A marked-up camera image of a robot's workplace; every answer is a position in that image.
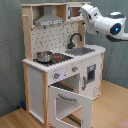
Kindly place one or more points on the grey range hood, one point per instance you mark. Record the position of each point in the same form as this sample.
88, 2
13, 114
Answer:
48, 18

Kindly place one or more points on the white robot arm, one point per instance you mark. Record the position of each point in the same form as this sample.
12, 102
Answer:
112, 25

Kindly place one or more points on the right red stove knob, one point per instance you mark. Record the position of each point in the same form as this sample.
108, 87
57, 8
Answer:
74, 69

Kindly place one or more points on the black toy faucet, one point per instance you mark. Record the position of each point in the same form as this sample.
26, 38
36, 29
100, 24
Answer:
74, 39

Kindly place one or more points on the white oven door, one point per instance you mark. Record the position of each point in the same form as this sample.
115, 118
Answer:
63, 102

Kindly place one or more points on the white microwave door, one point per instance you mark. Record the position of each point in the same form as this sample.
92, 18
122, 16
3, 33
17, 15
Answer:
73, 12

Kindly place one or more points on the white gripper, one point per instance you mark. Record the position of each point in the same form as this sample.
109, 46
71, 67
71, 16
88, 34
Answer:
90, 14

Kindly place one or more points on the black toy stovetop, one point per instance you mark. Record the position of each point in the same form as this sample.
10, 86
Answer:
57, 58

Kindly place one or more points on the white fridge door with dispenser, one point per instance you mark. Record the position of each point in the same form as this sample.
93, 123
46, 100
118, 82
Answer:
91, 76

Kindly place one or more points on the grey toy sink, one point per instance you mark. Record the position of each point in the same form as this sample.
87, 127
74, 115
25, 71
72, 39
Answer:
79, 51

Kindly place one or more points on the wooden toy kitchen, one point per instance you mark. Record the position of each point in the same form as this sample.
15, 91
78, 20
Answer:
54, 38

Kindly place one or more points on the silver toy pot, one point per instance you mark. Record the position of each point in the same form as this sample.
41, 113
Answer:
45, 56

